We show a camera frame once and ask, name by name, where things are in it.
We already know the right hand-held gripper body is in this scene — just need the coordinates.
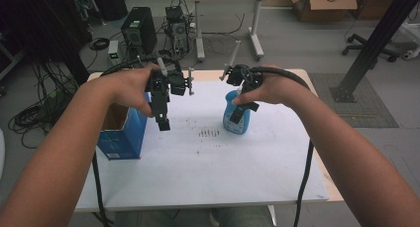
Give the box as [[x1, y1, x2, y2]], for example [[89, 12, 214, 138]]
[[219, 40, 265, 91]]

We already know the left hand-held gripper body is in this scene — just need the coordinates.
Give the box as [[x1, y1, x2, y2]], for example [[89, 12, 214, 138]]
[[137, 55, 196, 103]]

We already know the blue plastic bottle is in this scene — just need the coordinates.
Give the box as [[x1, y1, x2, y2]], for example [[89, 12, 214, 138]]
[[222, 89, 253, 136]]

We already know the blue cardboard box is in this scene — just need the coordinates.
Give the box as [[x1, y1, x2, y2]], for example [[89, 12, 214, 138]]
[[96, 92, 152, 161]]

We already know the person's right hand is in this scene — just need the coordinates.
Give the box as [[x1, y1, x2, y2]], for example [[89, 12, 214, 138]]
[[232, 63, 318, 108]]

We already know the person's left hand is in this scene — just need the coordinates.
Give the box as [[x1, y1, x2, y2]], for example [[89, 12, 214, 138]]
[[98, 63, 162, 118]]

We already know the open grey computer case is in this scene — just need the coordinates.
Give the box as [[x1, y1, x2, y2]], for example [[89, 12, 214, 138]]
[[164, 5, 191, 56]]

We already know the white table mat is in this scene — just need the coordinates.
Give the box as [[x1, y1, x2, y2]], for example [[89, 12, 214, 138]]
[[74, 79, 330, 212]]

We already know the black computer tower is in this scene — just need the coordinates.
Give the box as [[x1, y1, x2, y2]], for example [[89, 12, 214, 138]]
[[120, 6, 158, 57]]

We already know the small white device green light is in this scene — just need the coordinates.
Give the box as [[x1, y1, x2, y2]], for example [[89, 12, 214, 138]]
[[107, 40, 120, 64]]

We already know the open brown cardboard box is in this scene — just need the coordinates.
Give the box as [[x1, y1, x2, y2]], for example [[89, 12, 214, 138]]
[[288, 0, 359, 23]]

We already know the white table leg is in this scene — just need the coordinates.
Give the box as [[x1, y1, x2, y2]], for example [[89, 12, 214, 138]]
[[267, 204, 277, 227]]

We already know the grey floor mat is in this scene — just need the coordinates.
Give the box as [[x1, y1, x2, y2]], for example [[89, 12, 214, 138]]
[[308, 72, 400, 129]]

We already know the black office chair base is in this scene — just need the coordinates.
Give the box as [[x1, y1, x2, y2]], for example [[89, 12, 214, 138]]
[[341, 33, 401, 63]]

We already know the black metal stand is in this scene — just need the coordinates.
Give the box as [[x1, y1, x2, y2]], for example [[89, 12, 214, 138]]
[[330, 0, 420, 104]]

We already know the large brown cardboard box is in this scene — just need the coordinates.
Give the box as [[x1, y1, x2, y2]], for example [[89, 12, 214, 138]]
[[350, 0, 402, 22]]

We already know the small black cable coil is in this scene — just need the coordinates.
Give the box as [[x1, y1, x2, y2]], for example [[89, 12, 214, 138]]
[[88, 37, 111, 52]]

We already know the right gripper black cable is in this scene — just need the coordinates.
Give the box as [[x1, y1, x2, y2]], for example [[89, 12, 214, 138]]
[[249, 65, 315, 227]]

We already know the bundle of black floor cables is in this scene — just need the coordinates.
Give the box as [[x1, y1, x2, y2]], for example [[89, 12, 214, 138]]
[[7, 60, 81, 150]]

